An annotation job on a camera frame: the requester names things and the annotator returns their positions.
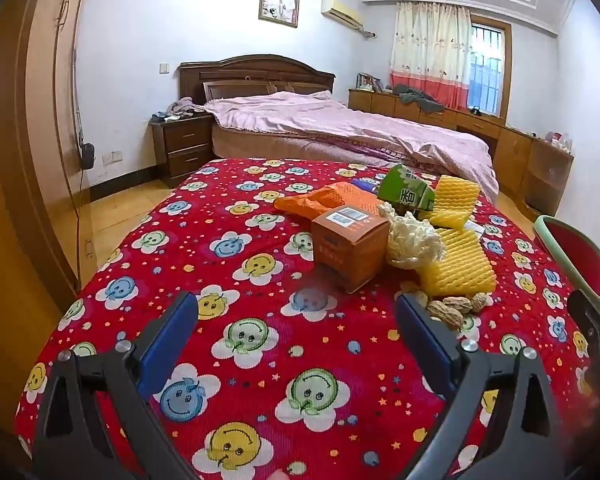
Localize barred window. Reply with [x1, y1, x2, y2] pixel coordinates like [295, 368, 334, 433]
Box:
[467, 17, 511, 118]

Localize dark wooden nightstand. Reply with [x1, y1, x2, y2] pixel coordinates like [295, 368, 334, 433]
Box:
[147, 112, 216, 188]

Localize brown cardboard box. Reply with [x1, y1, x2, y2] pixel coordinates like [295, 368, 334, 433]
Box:
[311, 205, 391, 293]

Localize bed mattress base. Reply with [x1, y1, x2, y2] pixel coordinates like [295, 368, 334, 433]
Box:
[210, 125, 481, 176]

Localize dark grey clothes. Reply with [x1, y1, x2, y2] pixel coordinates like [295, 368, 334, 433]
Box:
[391, 84, 446, 111]

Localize long light wooden cabinet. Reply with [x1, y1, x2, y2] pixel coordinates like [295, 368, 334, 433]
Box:
[348, 87, 533, 186]

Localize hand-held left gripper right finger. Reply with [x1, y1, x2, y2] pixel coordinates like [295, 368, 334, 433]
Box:
[395, 292, 581, 480]

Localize bed with pink blanket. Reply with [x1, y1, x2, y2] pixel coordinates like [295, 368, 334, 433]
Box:
[202, 91, 498, 201]

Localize wooden corner shelf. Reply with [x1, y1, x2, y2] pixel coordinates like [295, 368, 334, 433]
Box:
[520, 135, 576, 221]

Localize dark wooden headboard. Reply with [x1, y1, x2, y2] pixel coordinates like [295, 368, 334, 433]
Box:
[177, 54, 336, 111]

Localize yellow foam fruit net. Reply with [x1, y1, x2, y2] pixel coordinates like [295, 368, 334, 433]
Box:
[417, 227, 496, 296]
[422, 175, 481, 231]

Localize pink crumpled clothes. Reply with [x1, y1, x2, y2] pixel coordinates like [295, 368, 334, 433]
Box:
[165, 97, 208, 117]

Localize wall air conditioner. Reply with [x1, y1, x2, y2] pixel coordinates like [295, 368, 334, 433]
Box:
[321, 0, 366, 31]

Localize thin hanging cable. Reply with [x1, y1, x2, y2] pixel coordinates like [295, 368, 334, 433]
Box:
[70, 47, 93, 241]

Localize orange plastic bag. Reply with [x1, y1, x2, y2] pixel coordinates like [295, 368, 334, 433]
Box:
[272, 182, 381, 221]

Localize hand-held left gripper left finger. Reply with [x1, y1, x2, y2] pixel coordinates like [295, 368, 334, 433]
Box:
[30, 291, 201, 480]

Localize green carton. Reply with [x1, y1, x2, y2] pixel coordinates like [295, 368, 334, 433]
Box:
[377, 164, 437, 221]

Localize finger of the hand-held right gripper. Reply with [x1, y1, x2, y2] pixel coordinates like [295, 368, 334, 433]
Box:
[567, 288, 600, 356]

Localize red smiley flower blanket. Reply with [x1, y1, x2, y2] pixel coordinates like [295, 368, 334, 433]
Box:
[12, 157, 596, 480]

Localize small white and red jars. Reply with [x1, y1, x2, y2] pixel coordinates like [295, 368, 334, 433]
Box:
[545, 132, 573, 153]

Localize light wooden wardrobe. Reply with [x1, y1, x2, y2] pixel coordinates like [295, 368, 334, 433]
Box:
[0, 0, 96, 311]

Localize red bin with green rim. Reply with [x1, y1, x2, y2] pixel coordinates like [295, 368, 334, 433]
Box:
[532, 215, 600, 306]

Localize cream and pink curtain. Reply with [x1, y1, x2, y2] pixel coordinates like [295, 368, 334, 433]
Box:
[389, 1, 473, 111]

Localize white foam net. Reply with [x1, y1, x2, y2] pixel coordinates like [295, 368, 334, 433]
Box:
[377, 202, 446, 268]

